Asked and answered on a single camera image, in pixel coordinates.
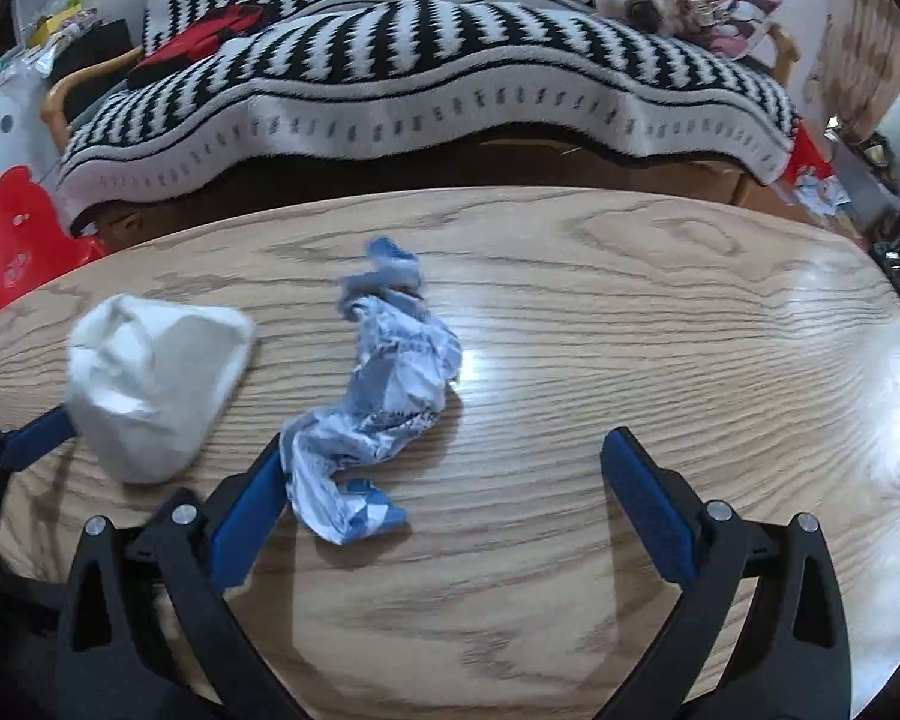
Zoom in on black white striped bordered blanket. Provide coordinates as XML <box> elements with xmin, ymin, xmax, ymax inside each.
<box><xmin>55</xmin><ymin>0</ymin><xmax>801</xmax><ymax>220</ymax></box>

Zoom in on red black cloth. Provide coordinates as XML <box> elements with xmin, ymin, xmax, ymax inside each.
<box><xmin>126</xmin><ymin>4</ymin><xmax>272</xmax><ymax>89</ymax></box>

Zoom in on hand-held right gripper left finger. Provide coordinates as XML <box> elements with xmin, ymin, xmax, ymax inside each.
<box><xmin>54</xmin><ymin>452</ymin><xmax>305</xmax><ymax>720</ymax></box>

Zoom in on blue white wrapper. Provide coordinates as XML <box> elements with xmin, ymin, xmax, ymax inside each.
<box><xmin>280</xmin><ymin>236</ymin><xmax>464</xmax><ymax>546</ymax></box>

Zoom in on patterned beige curtain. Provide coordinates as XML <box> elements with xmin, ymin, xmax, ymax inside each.
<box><xmin>823</xmin><ymin>0</ymin><xmax>900</xmax><ymax>145</ymax></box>

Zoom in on red packet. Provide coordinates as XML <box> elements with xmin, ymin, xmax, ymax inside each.
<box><xmin>782</xmin><ymin>122</ymin><xmax>835</xmax><ymax>182</ymax></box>

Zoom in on wooden sofa armrest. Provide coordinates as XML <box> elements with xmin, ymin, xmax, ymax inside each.
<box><xmin>40</xmin><ymin>45</ymin><xmax>145</xmax><ymax>152</ymax></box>

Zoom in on white cabinet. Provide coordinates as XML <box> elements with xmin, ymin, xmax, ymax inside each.
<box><xmin>0</xmin><ymin>67</ymin><xmax>70</xmax><ymax>205</ymax></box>

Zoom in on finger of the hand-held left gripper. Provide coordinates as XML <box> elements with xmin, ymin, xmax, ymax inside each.
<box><xmin>0</xmin><ymin>403</ymin><xmax>77</xmax><ymax>482</ymax></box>

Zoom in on red plastic stool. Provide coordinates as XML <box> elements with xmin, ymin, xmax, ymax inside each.
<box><xmin>0</xmin><ymin>165</ymin><xmax>107</xmax><ymax>325</ymax></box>

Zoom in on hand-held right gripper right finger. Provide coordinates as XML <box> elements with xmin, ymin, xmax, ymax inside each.
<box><xmin>600</xmin><ymin>426</ymin><xmax>852</xmax><ymax>720</ymax></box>

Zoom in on clutter on cabinet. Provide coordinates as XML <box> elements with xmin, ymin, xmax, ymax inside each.
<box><xmin>11</xmin><ymin>0</ymin><xmax>100</xmax><ymax>77</ymax></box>

